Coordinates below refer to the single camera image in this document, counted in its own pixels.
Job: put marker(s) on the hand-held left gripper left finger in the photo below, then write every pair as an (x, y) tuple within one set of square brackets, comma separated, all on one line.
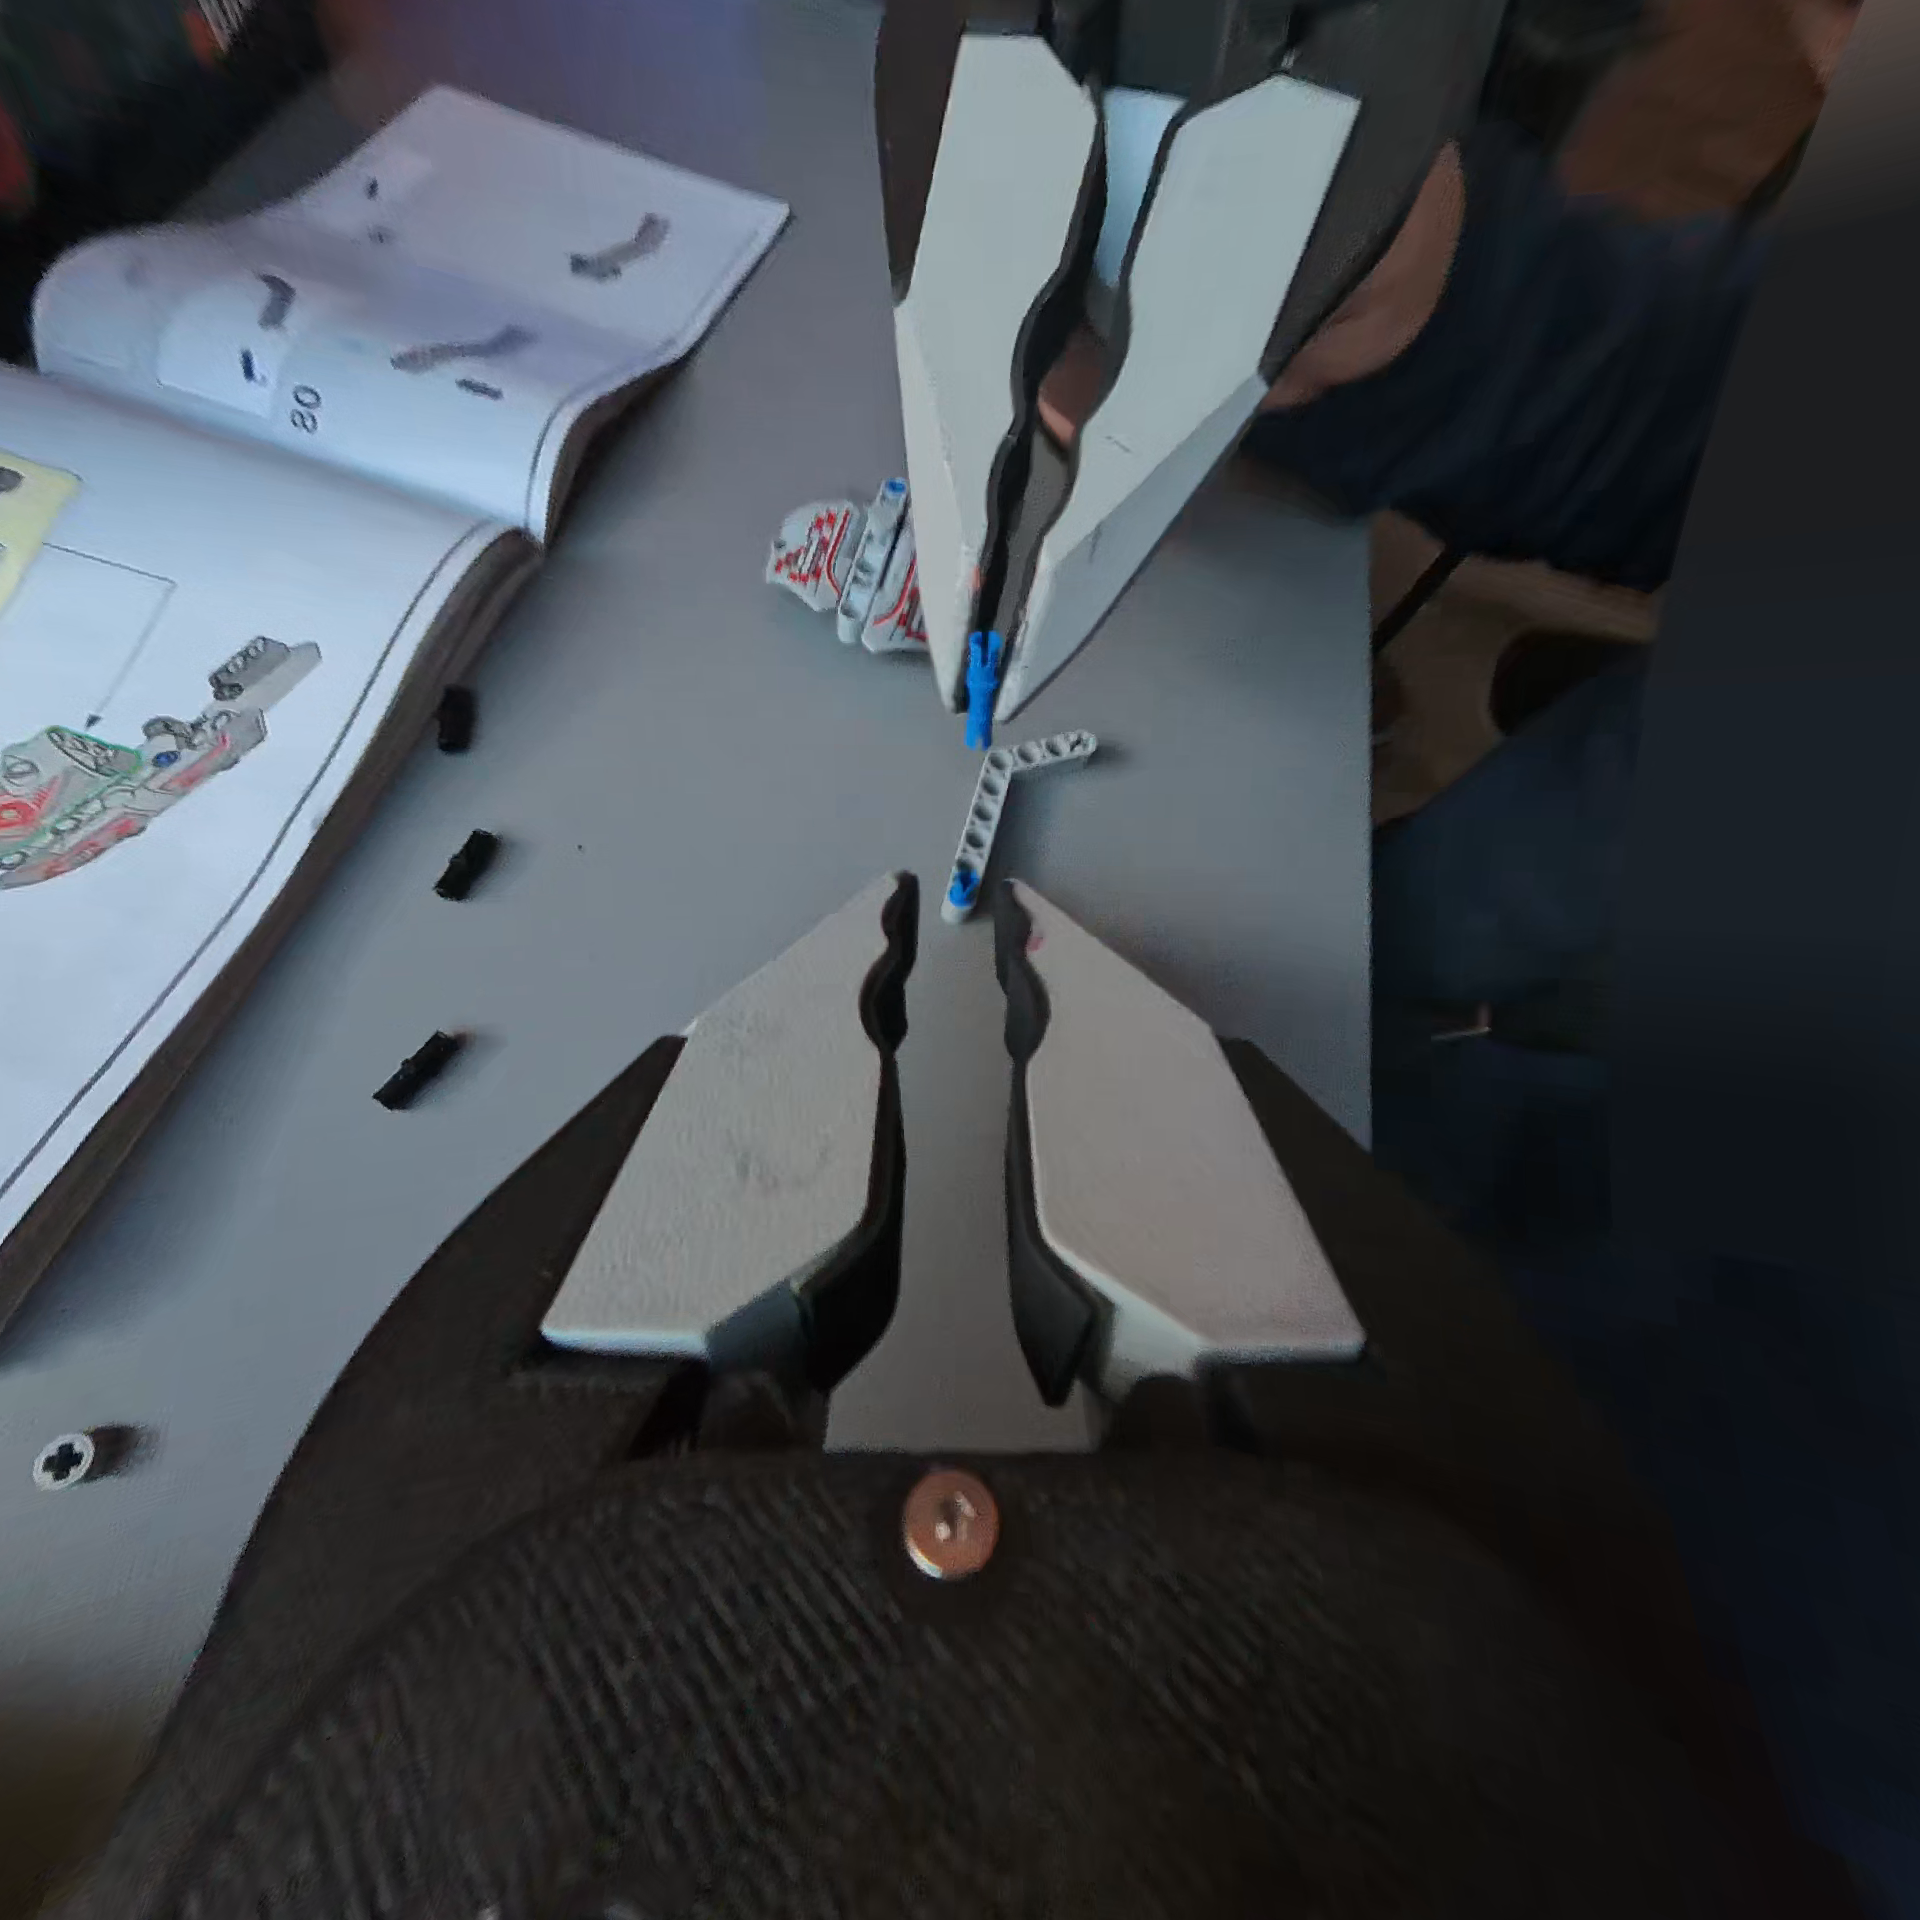
[(734, 1157)]

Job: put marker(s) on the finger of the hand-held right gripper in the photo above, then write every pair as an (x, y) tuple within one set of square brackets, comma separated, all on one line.
[(984, 284), (1199, 331)]

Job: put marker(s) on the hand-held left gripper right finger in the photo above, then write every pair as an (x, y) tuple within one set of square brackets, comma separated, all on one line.
[(1156, 1184)]

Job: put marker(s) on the blue lego pin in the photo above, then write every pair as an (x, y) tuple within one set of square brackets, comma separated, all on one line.
[(984, 682)]

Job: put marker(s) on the grey bent lego beam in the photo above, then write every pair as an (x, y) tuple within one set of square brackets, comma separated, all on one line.
[(984, 818)]

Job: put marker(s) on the person's right forearm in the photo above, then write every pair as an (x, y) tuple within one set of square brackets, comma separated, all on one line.
[(1576, 346)]

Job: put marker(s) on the grey red printed lego assembly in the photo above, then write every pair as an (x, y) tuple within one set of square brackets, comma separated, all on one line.
[(842, 564)]

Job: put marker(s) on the black lego peg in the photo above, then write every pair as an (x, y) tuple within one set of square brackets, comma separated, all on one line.
[(418, 1070), (455, 718), (466, 865)]

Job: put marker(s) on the lego instruction booklet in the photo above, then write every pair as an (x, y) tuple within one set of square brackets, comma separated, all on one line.
[(301, 494)]

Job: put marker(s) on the grey lego axle connector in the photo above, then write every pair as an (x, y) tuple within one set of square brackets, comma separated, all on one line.
[(67, 1459)]

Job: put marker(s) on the person's right hand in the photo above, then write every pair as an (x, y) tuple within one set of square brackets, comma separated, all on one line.
[(1395, 307)]

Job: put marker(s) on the person's dark blue pants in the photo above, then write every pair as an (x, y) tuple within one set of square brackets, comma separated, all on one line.
[(1501, 1184)]

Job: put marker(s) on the dark printed cardboard box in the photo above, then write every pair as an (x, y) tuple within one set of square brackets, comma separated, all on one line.
[(119, 119)]

